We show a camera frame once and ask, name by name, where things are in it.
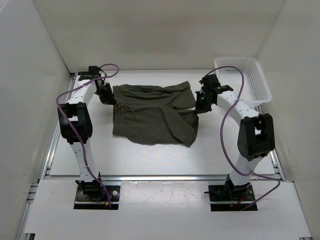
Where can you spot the front aluminium rail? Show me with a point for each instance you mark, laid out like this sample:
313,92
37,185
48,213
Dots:
140,178

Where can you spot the left aluminium frame rail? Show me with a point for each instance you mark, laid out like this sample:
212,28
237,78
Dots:
34,121

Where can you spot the olive green shorts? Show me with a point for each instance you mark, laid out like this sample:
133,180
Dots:
151,115

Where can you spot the small blue label sticker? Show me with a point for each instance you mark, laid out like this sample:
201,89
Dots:
83,73

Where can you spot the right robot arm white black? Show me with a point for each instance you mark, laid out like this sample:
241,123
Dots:
255,138

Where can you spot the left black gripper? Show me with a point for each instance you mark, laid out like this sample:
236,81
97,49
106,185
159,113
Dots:
110,99

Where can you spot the white plastic mesh basket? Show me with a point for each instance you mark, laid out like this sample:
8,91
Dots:
244,72

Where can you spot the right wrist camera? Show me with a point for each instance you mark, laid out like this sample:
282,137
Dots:
226,88

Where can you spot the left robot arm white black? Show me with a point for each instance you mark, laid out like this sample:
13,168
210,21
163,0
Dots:
76,125

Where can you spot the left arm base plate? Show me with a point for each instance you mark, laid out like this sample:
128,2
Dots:
91,196

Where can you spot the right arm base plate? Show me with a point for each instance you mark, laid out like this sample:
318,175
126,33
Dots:
225,200

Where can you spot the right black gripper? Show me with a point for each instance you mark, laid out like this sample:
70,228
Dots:
199,108

